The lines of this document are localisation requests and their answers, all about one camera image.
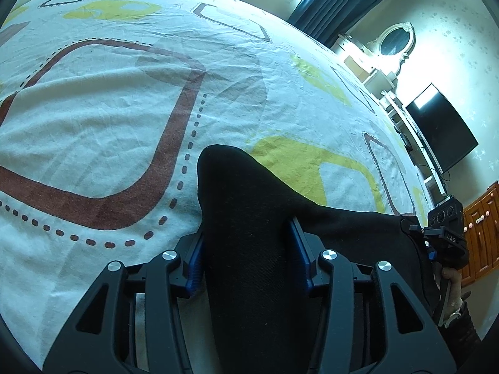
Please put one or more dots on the dark blue curtain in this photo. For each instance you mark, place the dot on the dark blue curtain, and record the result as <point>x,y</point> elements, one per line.
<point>335,4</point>

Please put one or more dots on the brown wooden wardrobe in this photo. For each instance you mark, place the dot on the brown wooden wardrobe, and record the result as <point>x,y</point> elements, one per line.
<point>483,233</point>

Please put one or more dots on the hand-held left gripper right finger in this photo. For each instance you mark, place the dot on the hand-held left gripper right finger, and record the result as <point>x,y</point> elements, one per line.
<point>301,251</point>

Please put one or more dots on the white dressing table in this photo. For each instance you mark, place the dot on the white dressing table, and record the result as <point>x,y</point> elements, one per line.
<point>362,62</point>

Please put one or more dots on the black pants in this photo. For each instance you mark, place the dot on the black pants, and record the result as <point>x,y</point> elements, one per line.
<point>253,241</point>

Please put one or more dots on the person's right forearm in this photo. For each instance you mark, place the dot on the person's right forearm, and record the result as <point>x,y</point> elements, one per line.
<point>464,333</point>

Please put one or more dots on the person's right hand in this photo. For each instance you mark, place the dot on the person's right hand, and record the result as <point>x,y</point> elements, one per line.
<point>452,288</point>

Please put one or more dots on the black flat television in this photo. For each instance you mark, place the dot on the black flat television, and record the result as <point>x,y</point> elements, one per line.
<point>440,128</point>

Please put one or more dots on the white oval vanity mirror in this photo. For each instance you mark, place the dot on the white oval vanity mirror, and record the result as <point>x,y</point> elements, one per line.
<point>395,41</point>

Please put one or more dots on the printed white bed sheet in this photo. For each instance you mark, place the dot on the printed white bed sheet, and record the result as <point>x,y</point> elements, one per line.
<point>97,124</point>

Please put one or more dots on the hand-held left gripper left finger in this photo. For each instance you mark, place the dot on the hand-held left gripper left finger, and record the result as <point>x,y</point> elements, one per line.
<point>195,267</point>

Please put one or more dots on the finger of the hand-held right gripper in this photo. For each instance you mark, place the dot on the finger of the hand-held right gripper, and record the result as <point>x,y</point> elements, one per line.
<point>417,229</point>

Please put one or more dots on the white tv cabinet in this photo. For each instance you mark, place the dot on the white tv cabinet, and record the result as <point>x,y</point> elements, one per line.
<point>419,152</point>

